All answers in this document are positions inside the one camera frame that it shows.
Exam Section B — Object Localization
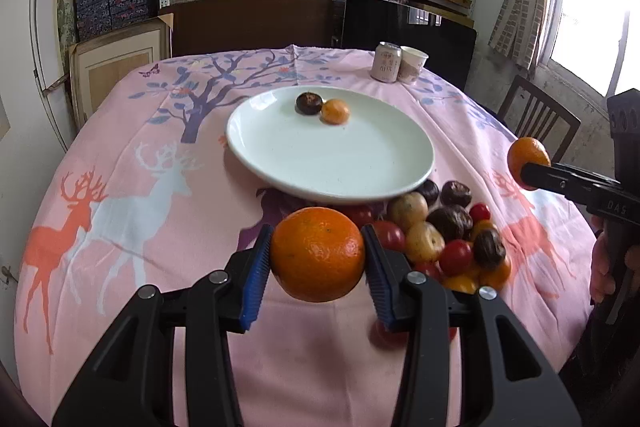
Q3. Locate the orange cherry tomato low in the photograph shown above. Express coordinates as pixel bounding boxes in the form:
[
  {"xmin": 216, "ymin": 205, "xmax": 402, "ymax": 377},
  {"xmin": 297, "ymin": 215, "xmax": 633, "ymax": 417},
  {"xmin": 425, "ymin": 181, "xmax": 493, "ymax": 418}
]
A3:
[{"xmin": 478, "ymin": 256, "xmax": 512, "ymax": 293}]

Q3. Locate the red cherry tomato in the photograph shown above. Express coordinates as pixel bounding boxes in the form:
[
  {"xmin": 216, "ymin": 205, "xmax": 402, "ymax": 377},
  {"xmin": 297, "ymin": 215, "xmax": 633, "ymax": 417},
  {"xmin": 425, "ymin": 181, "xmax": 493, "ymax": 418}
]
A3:
[
  {"xmin": 469, "ymin": 202, "xmax": 491, "ymax": 225},
  {"xmin": 438, "ymin": 239, "xmax": 473, "ymax": 277}
]

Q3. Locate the large red tomato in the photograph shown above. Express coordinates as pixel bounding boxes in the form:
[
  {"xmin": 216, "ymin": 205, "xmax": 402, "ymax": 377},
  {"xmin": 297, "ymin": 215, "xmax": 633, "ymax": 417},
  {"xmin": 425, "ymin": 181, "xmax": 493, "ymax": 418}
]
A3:
[{"xmin": 372, "ymin": 220, "xmax": 406, "ymax": 253}]

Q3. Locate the large orange mandarin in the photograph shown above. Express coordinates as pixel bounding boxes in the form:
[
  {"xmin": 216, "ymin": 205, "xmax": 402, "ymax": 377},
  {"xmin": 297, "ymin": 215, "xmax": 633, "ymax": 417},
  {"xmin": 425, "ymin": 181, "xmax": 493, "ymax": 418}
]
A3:
[{"xmin": 270, "ymin": 207, "xmax": 364, "ymax": 303}]

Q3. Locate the dark purple passion fruit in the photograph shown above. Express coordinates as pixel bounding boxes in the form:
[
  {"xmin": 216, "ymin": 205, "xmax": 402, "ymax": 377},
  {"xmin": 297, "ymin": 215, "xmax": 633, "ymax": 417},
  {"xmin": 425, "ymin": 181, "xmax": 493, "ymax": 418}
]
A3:
[{"xmin": 426, "ymin": 205, "xmax": 474, "ymax": 243}]

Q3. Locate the dark fruit behind plate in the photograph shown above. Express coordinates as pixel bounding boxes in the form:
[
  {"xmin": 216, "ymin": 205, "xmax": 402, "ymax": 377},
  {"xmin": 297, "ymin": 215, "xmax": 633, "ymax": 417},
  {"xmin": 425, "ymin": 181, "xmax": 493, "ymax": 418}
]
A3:
[{"xmin": 416, "ymin": 179, "xmax": 440, "ymax": 207}]

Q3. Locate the yellow speckled fruit middle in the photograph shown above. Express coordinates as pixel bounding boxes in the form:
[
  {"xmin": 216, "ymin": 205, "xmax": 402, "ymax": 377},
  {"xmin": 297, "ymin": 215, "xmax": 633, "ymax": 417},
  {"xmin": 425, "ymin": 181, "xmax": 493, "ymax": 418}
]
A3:
[{"xmin": 406, "ymin": 221, "xmax": 445, "ymax": 263}]

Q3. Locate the small orange mandarin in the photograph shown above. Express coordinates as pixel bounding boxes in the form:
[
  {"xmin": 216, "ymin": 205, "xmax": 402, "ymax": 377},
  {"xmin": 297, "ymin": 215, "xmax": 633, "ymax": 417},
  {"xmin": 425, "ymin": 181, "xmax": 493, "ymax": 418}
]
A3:
[{"xmin": 506, "ymin": 136, "xmax": 551, "ymax": 191}]

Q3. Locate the dark wooden chair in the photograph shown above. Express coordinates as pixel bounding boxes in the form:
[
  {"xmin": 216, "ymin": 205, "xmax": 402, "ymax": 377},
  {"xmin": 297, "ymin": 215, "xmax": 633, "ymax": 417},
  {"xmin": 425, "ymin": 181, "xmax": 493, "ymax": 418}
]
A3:
[{"xmin": 497, "ymin": 75, "xmax": 582, "ymax": 162}]

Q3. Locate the dark brown fruit top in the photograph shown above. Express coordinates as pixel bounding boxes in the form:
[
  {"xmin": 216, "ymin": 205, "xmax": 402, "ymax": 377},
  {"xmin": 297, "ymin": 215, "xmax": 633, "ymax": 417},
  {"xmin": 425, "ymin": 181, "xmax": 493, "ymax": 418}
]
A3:
[{"xmin": 439, "ymin": 180, "xmax": 473, "ymax": 208}]

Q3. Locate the red cherry tomato middle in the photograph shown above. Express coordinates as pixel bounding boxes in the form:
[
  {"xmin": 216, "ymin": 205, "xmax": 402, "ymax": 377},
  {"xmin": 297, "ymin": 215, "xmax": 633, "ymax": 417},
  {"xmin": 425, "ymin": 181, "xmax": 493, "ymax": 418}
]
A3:
[{"xmin": 438, "ymin": 239, "xmax": 473, "ymax": 277}]

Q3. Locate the yellow speckled fruit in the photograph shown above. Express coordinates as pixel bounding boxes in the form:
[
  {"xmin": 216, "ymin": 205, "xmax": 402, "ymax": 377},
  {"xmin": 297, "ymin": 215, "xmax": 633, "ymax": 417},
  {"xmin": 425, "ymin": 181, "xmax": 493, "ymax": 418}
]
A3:
[
  {"xmin": 406, "ymin": 221, "xmax": 445, "ymax": 263},
  {"xmin": 386, "ymin": 192, "xmax": 428, "ymax": 232}
]

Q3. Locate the dark cabinet behind table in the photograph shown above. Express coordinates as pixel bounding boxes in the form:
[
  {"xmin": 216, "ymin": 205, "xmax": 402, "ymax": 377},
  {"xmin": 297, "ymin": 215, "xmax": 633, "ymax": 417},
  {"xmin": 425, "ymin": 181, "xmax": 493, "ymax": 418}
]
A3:
[{"xmin": 160, "ymin": 0, "xmax": 477, "ymax": 89}]

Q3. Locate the dark fruit far right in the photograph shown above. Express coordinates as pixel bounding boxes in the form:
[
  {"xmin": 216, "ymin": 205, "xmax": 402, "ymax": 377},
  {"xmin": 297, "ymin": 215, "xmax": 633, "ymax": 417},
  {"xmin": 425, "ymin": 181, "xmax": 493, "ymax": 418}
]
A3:
[{"xmin": 473, "ymin": 229, "xmax": 506, "ymax": 270}]

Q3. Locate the red cherry tomato right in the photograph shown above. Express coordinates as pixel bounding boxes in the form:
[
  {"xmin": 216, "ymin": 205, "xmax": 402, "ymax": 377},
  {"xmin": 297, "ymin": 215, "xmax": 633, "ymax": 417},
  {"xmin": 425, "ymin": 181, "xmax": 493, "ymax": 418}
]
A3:
[{"xmin": 469, "ymin": 202, "xmax": 491, "ymax": 225}]

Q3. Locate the dark brown fruit on plate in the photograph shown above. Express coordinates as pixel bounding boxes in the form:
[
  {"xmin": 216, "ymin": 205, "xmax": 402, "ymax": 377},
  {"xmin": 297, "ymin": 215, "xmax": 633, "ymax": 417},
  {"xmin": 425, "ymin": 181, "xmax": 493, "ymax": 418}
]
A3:
[{"xmin": 295, "ymin": 92, "xmax": 323, "ymax": 116}]

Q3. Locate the pink deer print tablecloth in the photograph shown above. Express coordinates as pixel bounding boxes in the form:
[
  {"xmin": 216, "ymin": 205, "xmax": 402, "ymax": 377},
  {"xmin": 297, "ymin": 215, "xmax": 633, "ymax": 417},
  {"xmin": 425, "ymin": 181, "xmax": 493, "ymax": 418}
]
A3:
[{"xmin": 14, "ymin": 46, "xmax": 594, "ymax": 426}]

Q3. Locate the pink beverage can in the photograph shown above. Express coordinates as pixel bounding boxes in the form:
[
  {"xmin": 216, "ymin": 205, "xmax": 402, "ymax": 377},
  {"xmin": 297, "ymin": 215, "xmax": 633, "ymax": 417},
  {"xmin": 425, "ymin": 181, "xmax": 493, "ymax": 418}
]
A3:
[{"xmin": 370, "ymin": 41, "xmax": 401, "ymax": 83}]

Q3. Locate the small orange fruit on plate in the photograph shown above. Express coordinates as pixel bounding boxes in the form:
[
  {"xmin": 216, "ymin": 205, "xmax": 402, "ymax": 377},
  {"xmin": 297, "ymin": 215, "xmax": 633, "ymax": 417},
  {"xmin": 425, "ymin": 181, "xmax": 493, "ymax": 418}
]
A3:
[{"xmin": 320, "ymin": 98, "xmax": 350, "ymax": 126}]

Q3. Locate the white ceramic plate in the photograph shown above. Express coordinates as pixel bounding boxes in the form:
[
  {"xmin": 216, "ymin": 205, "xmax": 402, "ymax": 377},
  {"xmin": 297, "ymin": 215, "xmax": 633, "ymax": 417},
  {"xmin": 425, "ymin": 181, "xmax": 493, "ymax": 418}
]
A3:
[{"xmin": 226, "ymin": 86, "xmax": 435, "ymax": 205}]

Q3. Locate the person's hand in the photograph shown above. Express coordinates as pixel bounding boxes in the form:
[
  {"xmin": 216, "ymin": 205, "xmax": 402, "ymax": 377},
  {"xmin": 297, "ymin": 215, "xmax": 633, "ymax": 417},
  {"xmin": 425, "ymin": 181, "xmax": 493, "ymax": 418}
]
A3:
[{"xmin": 589, "ymin": 216, "xmax": 640, "ymax": 303}]

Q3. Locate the framed picture leaning on wall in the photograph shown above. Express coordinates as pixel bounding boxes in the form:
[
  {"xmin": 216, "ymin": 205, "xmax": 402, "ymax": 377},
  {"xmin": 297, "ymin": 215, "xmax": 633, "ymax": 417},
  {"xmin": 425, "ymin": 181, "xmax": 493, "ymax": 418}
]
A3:
[{"xmin": 68, "ymin": 14, "xmax": 174, "ymax": 129}]

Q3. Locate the white paper cup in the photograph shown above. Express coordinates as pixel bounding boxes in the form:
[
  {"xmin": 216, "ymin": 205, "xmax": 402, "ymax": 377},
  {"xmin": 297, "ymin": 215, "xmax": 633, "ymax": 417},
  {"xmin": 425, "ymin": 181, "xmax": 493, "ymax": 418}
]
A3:
[{"xmin": 397, "ymin": 46, "xmax": 428, "ymax": 84}]

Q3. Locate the yellow speckled fruit upper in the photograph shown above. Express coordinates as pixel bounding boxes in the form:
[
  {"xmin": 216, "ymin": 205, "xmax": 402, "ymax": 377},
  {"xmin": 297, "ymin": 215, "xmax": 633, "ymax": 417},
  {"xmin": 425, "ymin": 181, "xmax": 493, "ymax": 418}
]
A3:
[{"xmin": 386, "ymin": 192, "xmax": 428, "ymax": 232}]

